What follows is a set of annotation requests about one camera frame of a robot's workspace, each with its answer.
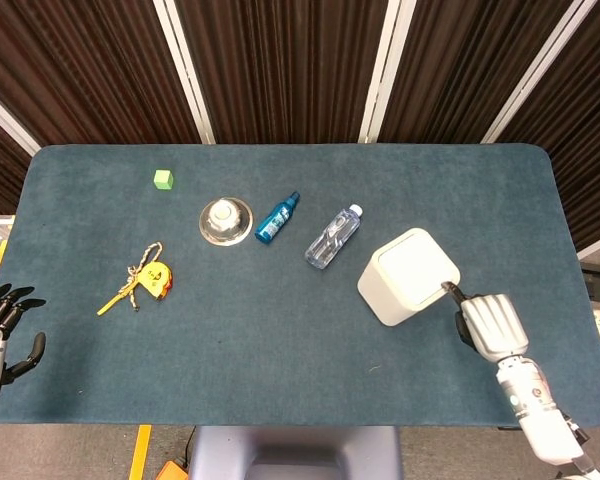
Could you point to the orange object on floor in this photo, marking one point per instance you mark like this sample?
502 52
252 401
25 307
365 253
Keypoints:
172 471

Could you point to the clear plastic water bottle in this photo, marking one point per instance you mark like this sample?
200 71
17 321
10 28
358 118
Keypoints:
332 237

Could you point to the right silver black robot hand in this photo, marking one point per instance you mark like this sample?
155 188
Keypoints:
495 325

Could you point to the green foam cube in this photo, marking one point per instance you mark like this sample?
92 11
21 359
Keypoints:
163 180

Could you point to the grey blue robot torso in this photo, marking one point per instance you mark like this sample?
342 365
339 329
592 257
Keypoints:
295 452

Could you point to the blue spray bottle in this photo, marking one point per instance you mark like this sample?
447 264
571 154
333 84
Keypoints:
275 220

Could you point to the white plastic trash bin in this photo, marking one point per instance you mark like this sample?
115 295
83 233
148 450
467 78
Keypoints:
410 270

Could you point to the stainless steel bowl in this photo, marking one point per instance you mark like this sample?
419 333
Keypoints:
226 222

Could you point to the yellow tape measure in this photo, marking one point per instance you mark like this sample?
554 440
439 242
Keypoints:
152 277

